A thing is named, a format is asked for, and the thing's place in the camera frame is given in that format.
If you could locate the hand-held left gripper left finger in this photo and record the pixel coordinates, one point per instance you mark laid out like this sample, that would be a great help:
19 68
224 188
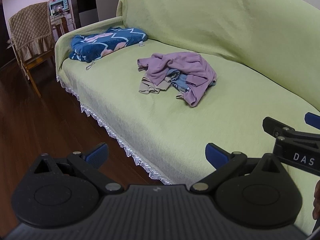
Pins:
97 153

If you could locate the beige and blue clothes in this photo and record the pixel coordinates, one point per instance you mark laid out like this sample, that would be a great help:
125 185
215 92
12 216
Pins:
181 81

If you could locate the teal toaster oven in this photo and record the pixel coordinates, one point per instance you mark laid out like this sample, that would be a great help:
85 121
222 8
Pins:
59 6

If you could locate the wooden side table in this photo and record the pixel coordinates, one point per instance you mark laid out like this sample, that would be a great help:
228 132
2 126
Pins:
61 25

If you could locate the green covered sofa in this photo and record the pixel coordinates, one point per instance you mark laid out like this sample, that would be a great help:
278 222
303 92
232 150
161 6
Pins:
175 120

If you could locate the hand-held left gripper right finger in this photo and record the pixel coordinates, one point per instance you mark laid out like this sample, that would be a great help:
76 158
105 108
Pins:
217 155

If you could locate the wooden armchair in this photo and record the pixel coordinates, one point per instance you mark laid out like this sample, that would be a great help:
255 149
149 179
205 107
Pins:
32 62

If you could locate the quilted brown chair cover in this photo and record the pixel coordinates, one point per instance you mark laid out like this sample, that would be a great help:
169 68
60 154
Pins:
30 30

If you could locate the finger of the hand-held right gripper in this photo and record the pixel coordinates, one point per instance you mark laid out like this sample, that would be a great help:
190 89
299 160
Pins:
312 118
275 126

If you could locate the person's right hand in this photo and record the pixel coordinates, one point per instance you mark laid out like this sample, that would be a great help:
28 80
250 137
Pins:
317 202

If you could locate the purple garment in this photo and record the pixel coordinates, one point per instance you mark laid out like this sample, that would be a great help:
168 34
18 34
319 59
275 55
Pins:
180 65

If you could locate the blue patterned blanket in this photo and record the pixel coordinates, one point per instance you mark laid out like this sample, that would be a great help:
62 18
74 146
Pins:
100 42

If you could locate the small white round object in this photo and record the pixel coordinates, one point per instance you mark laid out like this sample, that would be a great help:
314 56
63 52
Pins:
142 44

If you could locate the beige garment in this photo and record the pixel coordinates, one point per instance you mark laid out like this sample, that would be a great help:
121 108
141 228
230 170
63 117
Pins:
150 86

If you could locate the black refrigerator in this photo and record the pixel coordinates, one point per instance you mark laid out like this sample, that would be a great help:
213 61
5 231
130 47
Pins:
85 7

